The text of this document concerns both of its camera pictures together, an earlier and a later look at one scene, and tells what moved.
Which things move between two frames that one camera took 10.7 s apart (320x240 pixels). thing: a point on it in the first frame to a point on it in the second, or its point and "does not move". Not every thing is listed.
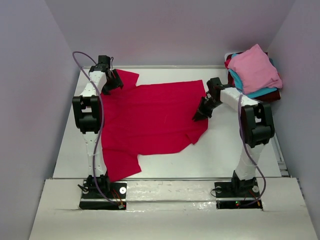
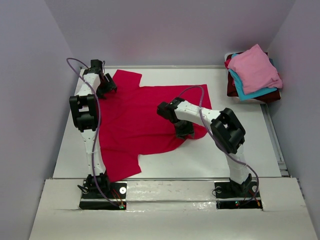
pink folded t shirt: (256, 70) does not move
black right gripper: (202, 114) to (181, 133)
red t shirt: (139, 119) does not move
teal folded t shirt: (254, 94) does not move
